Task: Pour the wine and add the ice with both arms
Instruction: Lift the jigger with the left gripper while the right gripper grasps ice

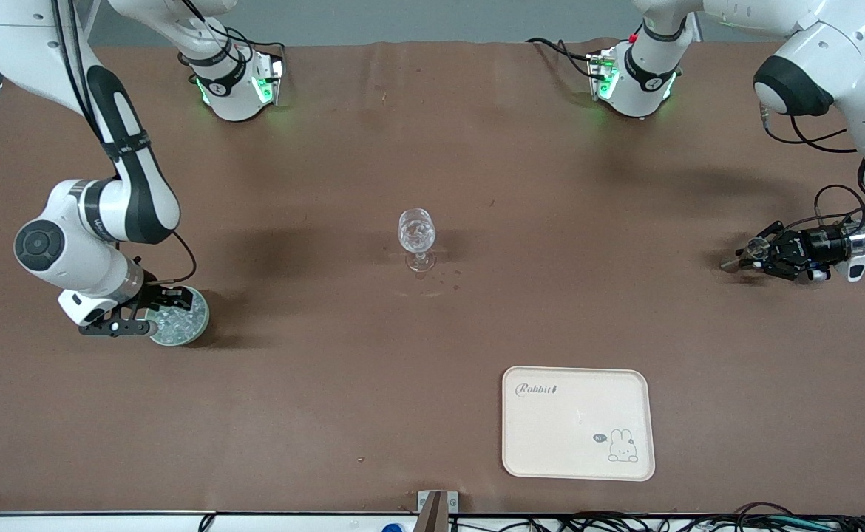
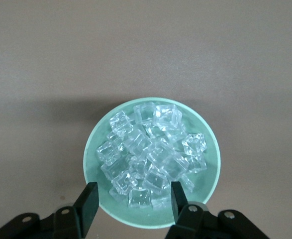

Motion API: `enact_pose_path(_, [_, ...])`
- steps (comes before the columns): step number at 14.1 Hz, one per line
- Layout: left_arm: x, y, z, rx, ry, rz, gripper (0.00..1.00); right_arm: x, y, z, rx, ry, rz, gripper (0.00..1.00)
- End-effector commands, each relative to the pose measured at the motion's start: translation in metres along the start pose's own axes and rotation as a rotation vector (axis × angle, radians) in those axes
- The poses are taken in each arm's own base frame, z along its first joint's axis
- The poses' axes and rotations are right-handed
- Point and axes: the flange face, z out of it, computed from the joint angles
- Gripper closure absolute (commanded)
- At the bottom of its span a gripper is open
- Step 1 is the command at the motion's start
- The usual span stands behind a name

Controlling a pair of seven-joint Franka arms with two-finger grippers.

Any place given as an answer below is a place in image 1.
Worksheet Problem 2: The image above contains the steel double jigger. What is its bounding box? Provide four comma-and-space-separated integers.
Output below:
721, 236, 770, 273

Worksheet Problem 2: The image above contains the clear ice cubes pile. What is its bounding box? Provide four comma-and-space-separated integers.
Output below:
150, 290, 207, 344

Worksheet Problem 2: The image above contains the clear stemmed wine glass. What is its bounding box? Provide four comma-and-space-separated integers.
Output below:
398, 208, 438, 273

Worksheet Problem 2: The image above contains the pale green round bowl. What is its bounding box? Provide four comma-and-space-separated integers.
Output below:
144, 286, 211, 348

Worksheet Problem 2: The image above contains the brown table cover sheet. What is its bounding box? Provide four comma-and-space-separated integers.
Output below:
0, 38, 865, 516

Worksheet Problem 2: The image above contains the green lit left base box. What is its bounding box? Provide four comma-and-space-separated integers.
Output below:
587, 47, 620, 102

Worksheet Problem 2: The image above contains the green lit base box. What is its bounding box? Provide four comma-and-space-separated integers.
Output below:
253, 53, 286, 106
587, 47, 620, 102

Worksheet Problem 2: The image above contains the green lit right base box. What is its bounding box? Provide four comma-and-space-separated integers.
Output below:
253, 53, 286, 106

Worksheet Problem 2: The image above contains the cream rabbit print tray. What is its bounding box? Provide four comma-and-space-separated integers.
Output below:
501, 366, 657, 482

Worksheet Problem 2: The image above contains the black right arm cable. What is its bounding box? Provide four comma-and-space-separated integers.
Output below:
52, 0, 198, 289

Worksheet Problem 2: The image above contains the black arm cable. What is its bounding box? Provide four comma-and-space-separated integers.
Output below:
52, 0, 198, 289
760, 102, 865, 239

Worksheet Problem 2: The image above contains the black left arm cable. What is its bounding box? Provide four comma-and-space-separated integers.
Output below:
760, 102, 865, 239

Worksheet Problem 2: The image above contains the black right base cable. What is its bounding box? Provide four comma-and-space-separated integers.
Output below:
180, 0, 287, 72

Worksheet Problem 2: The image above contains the black base cable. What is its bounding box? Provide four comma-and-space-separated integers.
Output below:
180, 0, 287, 72
526, 37, 597, 79

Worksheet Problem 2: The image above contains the black left base cable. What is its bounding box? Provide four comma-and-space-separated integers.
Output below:
526, 37, 597, 79

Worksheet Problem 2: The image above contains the black cable tangle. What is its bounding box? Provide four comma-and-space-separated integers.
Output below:
447, 502, 865, 532

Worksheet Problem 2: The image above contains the grey metal mounting bracket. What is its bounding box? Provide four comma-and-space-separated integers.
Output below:
417, 490, 460, 532

